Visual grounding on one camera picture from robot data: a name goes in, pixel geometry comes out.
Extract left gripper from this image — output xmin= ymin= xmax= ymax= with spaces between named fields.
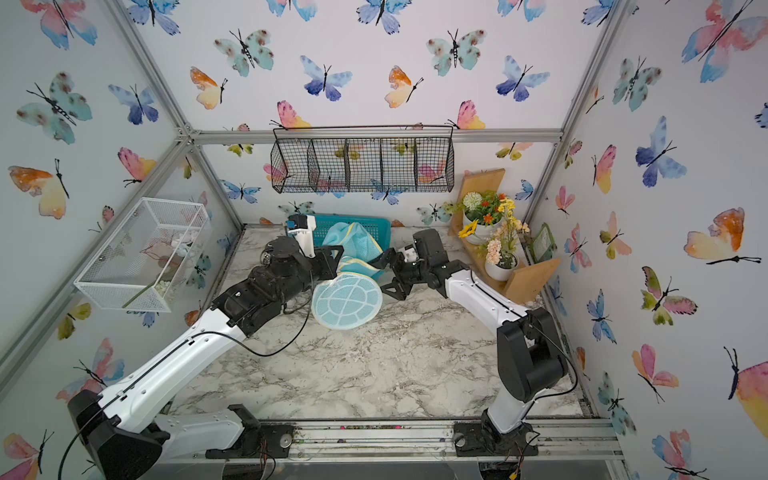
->
xmin=272 ymin=243 xmax=343 ymax=309

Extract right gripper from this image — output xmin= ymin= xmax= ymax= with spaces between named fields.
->
xmin=364 ymin=247 xmax=431 ymax=299

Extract teal mesh laundry bag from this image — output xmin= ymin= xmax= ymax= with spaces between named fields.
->
xmin=310 ymin=221 xmax=385 ymax=331

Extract white pot yellow pink flowers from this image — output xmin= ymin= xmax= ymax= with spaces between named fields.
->
xmin=474 ymin=197 xmax=530 ymax=282

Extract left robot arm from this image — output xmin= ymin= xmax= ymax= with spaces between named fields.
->
xmin=68 ymin=236 xmax=344 ymax=479

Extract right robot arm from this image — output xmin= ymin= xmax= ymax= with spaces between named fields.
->
xmin=371 ymin=229 xmax=570 ymax=436

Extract teal plastic basket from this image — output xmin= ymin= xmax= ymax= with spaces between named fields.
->
xmin=313 ymin=215 xmax=391 ymax=279

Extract white pot orange flowers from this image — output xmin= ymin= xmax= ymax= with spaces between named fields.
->
xmin=460 ymin=190 xmax=514 ymax=246

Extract wooden zigzag shelf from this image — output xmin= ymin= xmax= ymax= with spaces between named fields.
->
xmin=451 ymin=169 xmax=560 ymax=304

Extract green framed small board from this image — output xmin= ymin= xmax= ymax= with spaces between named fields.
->
xmin=529 ymin=223 xmax=557 ymax=264

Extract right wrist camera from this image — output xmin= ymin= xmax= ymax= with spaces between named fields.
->
xmin=398 ymin=244 xmax=420 ymax=263

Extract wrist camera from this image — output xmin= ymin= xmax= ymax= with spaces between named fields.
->
xmin=286 ymin=214 xmax=316 ymax=258
xmin=398 ymin=244 xmax=420 ymax=263

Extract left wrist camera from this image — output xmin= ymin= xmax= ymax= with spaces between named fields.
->
xmin=286 ymin=214 xmax=316 ymax=258

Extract black wire wall basket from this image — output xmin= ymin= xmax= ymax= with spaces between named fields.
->
xmin=270 ymin=124 xmax=455 ymax=194

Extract white mesh wall box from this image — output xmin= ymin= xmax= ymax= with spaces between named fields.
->
xmin=74 ymin=197 xmax=212 ymax=313

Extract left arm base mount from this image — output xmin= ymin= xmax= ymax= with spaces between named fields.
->
xmin=205 ymin=404 xmax=296 ymax=460

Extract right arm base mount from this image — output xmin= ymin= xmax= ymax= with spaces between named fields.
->
xmin=453 ymin=416 xmax=539 ymax=458

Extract aluminium front rail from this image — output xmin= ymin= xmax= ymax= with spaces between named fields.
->
xmin=155 ymin=418 xmax=625 ymax=464

